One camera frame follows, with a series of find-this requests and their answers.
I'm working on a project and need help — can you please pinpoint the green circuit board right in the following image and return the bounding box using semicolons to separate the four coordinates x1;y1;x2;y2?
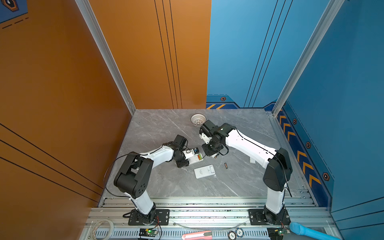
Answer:
267;228;284;240

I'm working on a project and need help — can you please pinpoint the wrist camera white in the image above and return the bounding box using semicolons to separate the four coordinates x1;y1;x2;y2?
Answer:
183;148;200;159
200;133;211;144

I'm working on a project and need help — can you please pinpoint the aluminium corner post left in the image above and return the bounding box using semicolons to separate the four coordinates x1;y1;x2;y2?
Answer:
75;0;136;116

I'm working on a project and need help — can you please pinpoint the aluminium corner post right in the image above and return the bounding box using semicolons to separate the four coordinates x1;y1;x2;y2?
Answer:
272;0;345;117

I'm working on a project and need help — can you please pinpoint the aluminium corner post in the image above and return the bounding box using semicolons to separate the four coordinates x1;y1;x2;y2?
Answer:
75;0;136;116
272;0;345;117

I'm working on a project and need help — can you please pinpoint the blue foam tube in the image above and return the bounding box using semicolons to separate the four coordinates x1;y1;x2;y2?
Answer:
289;222;340;240

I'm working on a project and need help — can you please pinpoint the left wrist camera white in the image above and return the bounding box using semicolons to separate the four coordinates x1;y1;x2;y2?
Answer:
183;148;200;159

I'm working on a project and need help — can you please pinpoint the white mesh basket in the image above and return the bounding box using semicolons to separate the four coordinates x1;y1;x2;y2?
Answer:
191;114;207;126

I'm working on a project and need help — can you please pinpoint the green circuit board left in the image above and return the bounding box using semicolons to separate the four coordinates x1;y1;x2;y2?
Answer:
139;229;159;239

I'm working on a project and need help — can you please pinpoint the tape roll clear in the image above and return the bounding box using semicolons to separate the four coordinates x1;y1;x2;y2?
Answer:
90;219;115;240

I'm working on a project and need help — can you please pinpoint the white air conditioner remote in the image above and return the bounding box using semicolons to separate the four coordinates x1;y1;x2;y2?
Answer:
194;165;216;179

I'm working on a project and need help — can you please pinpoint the green circuit board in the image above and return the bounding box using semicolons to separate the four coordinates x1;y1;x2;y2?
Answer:
267;228;284;240
139;229;159;239

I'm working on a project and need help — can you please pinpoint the pink utility knife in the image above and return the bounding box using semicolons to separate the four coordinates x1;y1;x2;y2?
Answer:
182;231;213;240

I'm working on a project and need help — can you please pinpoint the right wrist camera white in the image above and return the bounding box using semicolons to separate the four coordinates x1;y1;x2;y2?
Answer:
200;133;211;144

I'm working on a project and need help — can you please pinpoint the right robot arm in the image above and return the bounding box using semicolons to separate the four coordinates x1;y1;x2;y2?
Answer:
199;120;293;225

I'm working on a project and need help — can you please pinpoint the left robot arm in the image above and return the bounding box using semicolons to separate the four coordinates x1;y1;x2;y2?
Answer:
114;135;190;224

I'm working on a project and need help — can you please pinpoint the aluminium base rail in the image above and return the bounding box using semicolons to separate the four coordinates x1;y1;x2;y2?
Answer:
80;191;342;240

